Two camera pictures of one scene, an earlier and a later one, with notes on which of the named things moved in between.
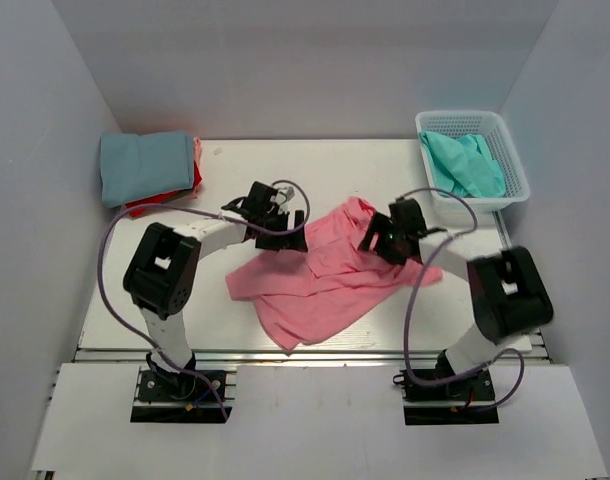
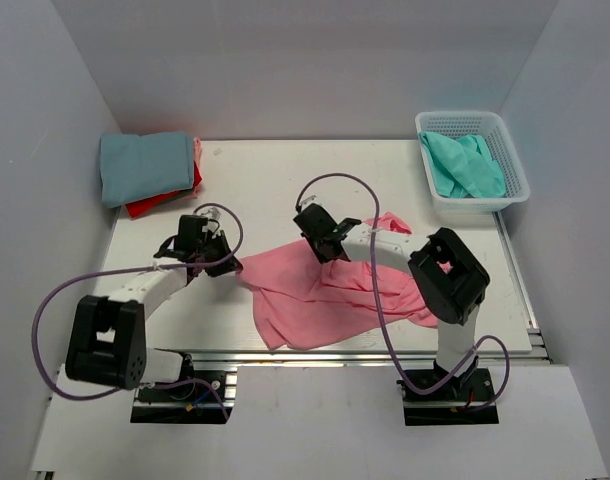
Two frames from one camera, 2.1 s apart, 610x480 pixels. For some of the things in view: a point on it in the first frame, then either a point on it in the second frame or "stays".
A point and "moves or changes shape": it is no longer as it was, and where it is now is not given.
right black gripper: [380, 243] -> [318, 245]
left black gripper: [278, 240] -> [220, 257]
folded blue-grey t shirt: [137, 167] stays
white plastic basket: [473, 154] stays
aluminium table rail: [331, 358] stays
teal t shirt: [463, 166] stays
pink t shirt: [300, 293] moves or changes shape
